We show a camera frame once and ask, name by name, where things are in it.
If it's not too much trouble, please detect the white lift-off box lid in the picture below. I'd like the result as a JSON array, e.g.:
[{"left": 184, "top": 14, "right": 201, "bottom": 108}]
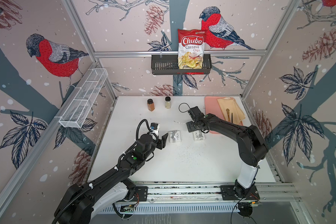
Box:
[{"left": 192, "top": 131, "right": 205, "bottom": 141}]

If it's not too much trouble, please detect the white jewelry box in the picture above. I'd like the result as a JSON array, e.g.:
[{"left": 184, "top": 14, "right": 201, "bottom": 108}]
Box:
[{"left": 169, "top": 130, "right": 182, "bottom": 143}]

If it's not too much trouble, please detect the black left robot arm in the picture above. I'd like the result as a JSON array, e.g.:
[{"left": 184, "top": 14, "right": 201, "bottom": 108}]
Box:
[{"left": 53, "top": 119, "right": 169, "bottom": 224}]

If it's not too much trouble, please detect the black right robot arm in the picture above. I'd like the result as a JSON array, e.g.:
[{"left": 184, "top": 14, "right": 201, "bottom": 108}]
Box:
[{"left": 187, "top": 106, "right": 268, "bottom": 199}]

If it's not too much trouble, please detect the pink plastic tray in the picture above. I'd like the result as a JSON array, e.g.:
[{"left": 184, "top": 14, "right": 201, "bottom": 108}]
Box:
[{"left": 204, "top": 96, "right": 245, "bottom": 126}]

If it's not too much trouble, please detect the pale spice jar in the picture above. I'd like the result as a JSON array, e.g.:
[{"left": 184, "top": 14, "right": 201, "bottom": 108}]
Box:
[{"left": 165, "top": 96, "right": 171, "bottom": 109}]

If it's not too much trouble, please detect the iridescent purple spoon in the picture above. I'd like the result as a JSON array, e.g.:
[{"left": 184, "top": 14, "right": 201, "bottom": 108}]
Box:
[{"left": 226, "top": 109, "right": 231, "bottom": 122}]

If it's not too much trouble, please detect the orange spice jar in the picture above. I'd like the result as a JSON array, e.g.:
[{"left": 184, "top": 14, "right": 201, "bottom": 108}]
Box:
[{"left": 147, "top": 99, "right": 155, "bottom": 112}]

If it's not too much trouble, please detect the beige folded cloth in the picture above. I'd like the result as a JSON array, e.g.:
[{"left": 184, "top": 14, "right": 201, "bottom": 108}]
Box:
[{"left": 217, "top": 97, "right": 245, "bottom": 125}]

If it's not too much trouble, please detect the Chuba cassava chips bag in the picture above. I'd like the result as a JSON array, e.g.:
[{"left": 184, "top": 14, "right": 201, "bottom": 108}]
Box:
[{"left": 177, "top": 29, "right": 206, "bottom": 69}]

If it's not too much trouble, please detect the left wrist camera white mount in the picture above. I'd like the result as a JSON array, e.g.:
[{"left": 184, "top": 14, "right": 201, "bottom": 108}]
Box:
[{"left": 150, "top": 122, "right": 159, "bottom": 136}]

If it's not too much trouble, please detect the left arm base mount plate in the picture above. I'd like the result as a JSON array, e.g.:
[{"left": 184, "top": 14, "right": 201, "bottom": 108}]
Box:
[{"left": 121, "top": 186, "right": 148, "bottom": 203}]

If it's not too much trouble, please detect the black wire wall basket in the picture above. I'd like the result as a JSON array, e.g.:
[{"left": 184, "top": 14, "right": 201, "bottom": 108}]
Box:
[{"left": 151, "top": 54, "right": 212, "bottom": 75}]

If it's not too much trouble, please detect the horizontal aluminium frame bar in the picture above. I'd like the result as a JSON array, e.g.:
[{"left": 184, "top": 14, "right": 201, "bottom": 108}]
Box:
[{"left": 94, "top": 49, "right": 268, "bottom": 59}]

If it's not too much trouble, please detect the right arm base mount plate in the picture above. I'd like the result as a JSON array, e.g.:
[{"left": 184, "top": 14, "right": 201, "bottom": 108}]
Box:
[{"left": 220, "top": 185, "right": 260, "bottom": 201}]

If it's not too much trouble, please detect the white wire mesh shelf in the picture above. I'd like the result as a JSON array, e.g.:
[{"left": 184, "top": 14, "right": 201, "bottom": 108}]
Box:
[{"left": 59, "top": 68, "right": 108, "bottom": 128}]

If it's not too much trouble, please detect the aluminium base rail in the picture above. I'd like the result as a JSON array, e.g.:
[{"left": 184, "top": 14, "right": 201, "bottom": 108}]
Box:
[{"left": 134, "top": 182, "right": 302, "bottom": 204}]

